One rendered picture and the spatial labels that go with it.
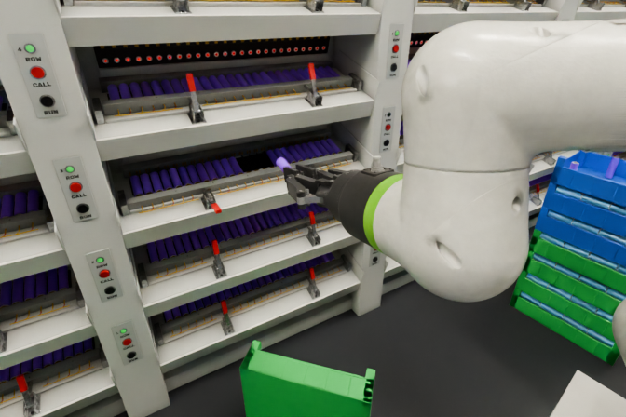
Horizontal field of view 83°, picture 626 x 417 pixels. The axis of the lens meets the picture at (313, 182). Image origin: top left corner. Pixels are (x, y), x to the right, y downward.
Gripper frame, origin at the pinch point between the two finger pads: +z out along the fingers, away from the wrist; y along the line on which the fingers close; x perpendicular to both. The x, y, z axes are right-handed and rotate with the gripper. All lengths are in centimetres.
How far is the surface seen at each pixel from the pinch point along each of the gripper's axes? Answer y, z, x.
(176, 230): 20.6, 21.4, 11.5
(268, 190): -1.3, 22.7, 7.7
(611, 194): -82, -11, 19
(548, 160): -126, 31, 24
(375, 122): -30.6, 18.6, -4.9
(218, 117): 8.7, 17.7, -10.9
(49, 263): 43.2, 20.7, 11.7
